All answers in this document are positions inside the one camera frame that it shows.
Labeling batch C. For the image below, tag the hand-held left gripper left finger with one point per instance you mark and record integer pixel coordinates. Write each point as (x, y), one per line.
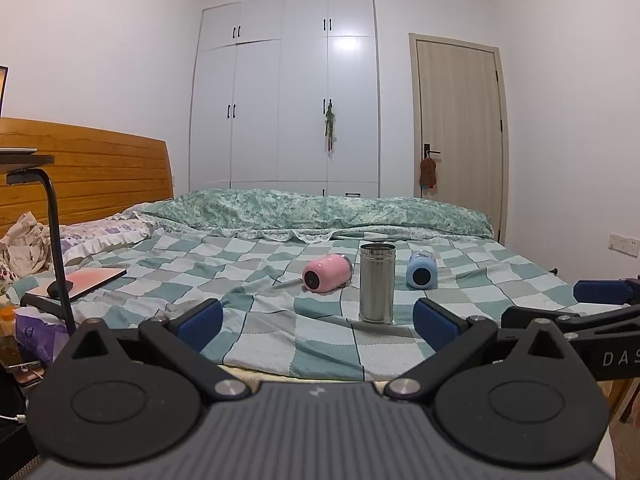
(200, 325)

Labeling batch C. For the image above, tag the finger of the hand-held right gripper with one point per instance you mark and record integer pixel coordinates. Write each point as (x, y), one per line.
(545, 321)
(600, 292)

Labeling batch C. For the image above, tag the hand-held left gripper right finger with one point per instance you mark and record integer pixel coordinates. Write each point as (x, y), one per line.
(434, 325)

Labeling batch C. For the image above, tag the blue cup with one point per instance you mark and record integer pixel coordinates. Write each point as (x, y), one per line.
(422, 272)

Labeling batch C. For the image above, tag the pink cup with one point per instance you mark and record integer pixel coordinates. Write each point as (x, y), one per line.
(327, 274)

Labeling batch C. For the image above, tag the stainless steel cup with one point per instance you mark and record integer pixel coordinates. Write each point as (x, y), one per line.
(377, 285)

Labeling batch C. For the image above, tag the green checkered bedsheet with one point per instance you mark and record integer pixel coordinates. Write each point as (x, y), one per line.
(280, 320)

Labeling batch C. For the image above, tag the pink flat notebook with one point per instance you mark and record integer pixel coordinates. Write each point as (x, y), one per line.
(92, 280)

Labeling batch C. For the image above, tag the purple floral pillow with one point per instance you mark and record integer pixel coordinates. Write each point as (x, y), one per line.
(100, 237)

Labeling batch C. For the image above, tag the brown hanging cloth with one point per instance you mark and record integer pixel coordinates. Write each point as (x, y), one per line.
(428, 174)

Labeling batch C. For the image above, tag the green floral quilt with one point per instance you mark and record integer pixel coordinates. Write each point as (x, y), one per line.
(320, 212)

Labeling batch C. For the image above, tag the purple plastic bag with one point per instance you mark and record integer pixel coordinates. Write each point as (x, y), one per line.
(37, 332)

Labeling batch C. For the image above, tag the black side table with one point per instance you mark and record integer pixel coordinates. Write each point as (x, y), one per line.
(55, 240)

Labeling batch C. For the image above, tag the wooden headboard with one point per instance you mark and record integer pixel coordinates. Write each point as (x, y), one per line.
(110, 175)

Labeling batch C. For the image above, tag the light wooden door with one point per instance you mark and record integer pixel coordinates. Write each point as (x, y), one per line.
(460, 135)

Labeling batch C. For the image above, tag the beige crumpled cloth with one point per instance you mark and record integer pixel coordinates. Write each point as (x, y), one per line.
(22, 247)

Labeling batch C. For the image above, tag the green hanging ornament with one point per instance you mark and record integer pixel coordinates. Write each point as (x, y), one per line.
(329, 127)

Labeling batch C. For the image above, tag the white wardrobe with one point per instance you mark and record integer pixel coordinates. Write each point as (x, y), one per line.
(280, 100)

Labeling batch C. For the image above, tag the silver laptop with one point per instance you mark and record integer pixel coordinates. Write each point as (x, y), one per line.
(4, 92)

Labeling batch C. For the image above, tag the wall socket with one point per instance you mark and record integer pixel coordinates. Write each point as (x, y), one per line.
(624, 242)

